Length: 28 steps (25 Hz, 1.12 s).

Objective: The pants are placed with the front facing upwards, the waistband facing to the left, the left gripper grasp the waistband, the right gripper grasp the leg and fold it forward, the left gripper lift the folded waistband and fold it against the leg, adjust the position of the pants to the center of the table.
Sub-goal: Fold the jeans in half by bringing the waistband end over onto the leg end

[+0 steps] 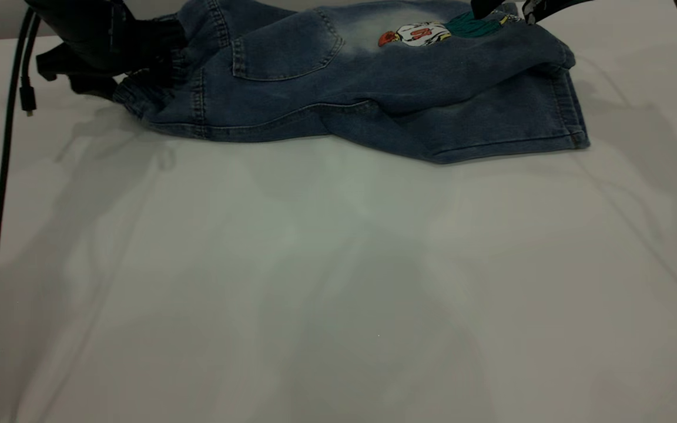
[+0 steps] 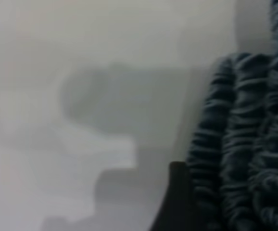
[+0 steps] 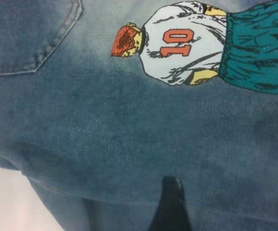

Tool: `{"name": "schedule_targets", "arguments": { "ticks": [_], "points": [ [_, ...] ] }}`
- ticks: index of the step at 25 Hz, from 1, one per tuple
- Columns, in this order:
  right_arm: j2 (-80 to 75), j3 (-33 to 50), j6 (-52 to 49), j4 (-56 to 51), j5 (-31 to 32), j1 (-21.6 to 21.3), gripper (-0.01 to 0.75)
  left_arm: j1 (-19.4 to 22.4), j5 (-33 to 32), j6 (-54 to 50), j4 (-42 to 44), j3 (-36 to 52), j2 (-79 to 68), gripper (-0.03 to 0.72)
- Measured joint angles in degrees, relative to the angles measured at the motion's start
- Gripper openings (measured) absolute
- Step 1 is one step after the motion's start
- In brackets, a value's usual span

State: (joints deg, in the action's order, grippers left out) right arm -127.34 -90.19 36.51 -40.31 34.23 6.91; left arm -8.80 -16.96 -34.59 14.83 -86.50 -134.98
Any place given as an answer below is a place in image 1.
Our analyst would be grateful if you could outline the blue denim shorts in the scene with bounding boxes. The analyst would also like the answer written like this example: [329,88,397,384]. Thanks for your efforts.
[112,0,591,165]

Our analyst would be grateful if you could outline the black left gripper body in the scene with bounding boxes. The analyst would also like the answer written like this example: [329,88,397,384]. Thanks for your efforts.
[24,0,166,76]

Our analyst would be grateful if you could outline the black cable with plug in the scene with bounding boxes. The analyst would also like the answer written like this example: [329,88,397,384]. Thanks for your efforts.
[19,15,42,117]

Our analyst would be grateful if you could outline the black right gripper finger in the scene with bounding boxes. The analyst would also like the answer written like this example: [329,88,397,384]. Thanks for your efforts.
[470,0,507,20]
[521,0,595,25]

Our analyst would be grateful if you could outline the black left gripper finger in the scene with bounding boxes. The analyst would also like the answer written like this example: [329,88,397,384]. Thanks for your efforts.
[136,19,189,88]

